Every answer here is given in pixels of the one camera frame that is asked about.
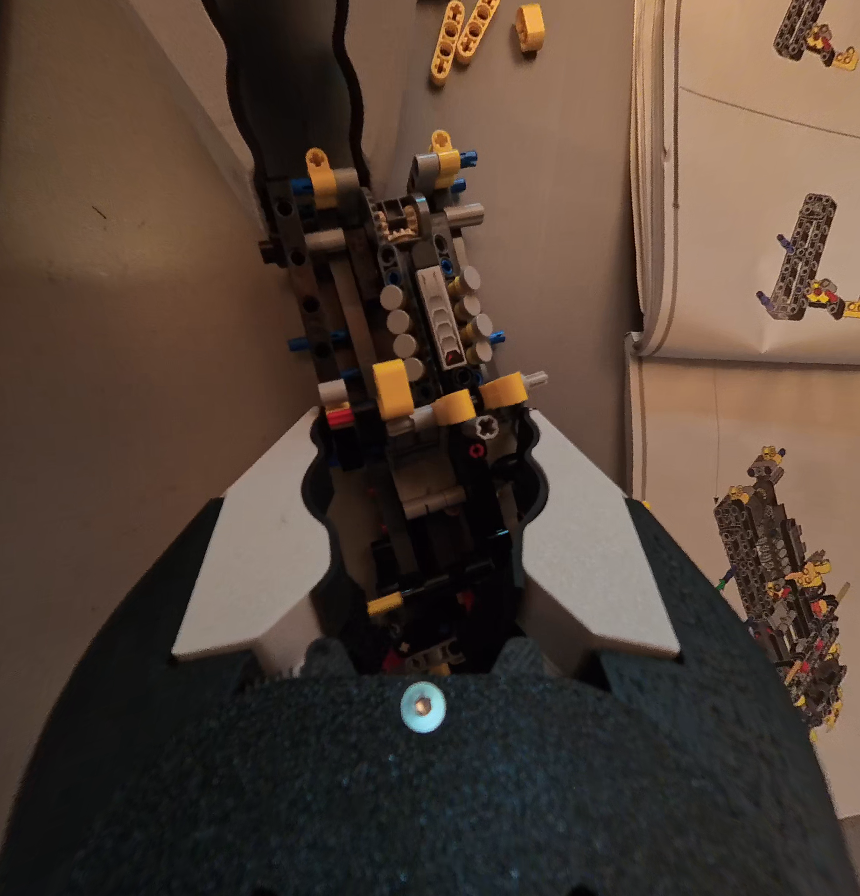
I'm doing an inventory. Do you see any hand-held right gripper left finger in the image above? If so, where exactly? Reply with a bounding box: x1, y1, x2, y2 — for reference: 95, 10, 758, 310
171, 406, 334, 679

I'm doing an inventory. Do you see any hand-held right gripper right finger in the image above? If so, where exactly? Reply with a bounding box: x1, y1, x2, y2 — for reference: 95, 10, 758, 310
519, 408, 683, 679

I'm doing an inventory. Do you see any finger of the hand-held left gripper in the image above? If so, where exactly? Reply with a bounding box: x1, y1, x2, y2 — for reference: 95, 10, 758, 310
335, 0, 425, 194
125, 0, 271, 233

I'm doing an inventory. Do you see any lego instruction booklet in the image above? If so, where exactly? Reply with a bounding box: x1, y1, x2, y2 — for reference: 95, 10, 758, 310
624, 0, 860, 820

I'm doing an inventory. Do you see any black lego frame subassembly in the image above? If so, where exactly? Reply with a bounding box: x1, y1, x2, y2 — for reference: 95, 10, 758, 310
258, 175, 364, 470

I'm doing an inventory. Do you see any lego car chassis model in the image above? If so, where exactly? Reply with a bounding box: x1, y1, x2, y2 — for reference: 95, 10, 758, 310
258, 129, 550, 676

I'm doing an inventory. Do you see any yellow thin lego liftarm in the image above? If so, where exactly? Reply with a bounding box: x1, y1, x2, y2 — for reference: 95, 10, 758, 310
430, 0, 466, 86
455, 0, 501, 67

